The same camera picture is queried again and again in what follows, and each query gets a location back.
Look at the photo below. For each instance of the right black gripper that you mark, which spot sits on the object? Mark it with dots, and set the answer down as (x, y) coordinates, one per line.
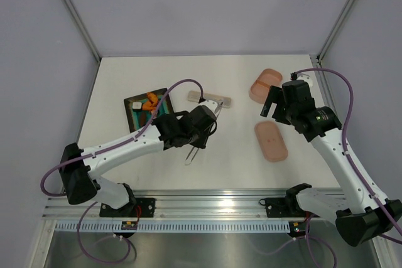
(274, 96)

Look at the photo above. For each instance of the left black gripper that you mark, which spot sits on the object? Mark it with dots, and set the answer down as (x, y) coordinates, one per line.
(201, 143)

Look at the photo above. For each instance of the pink lunch box base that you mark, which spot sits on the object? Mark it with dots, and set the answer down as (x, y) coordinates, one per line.
(260, 88)

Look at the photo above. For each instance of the metal tongs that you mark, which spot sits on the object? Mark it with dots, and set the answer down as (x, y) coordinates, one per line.
(191, 155)

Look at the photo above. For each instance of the orange chicken drumstick toy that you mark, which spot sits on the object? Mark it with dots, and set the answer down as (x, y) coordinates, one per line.
(152, 102)

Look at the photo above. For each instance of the brown sea cucumber toy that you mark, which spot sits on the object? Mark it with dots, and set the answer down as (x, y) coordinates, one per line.
(142, 119)

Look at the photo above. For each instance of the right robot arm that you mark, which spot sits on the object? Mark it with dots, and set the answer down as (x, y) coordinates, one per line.
(367, 212)

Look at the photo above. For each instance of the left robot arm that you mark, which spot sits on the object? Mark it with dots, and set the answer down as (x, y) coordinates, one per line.
(82, 169)

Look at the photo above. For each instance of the pink lunch box lid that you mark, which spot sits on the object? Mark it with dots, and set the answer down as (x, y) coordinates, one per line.
(271, 141)

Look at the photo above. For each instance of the black teal food tray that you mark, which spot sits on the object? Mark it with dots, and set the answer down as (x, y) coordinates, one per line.
(132, 115)

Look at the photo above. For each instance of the white rice ball toy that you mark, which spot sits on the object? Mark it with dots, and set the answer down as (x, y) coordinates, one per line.
(136, 106)

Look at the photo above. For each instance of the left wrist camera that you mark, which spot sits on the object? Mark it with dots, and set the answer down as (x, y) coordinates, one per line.
(212, 105)

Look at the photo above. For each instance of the aluminium mounting rail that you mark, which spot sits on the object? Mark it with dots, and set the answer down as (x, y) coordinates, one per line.
(189, 204)

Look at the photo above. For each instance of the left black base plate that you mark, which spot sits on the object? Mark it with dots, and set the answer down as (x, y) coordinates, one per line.
(144, 207)

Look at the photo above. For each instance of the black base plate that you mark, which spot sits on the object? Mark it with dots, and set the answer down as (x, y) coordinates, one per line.
(144, 207)
(277, 208)

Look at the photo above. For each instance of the white slotted cable duct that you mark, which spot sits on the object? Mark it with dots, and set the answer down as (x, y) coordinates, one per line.
(187, 227)

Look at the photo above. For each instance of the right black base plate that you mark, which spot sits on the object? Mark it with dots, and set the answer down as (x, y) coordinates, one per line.
(277, 208)

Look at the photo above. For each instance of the right frame post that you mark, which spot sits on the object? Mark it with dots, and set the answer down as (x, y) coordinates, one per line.
(335, 29)

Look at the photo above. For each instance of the frame post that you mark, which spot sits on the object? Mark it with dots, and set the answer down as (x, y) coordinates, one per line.
(82, 29)
(335, 29)

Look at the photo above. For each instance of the left frame post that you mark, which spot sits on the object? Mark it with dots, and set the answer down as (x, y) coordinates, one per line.
(82, 29)

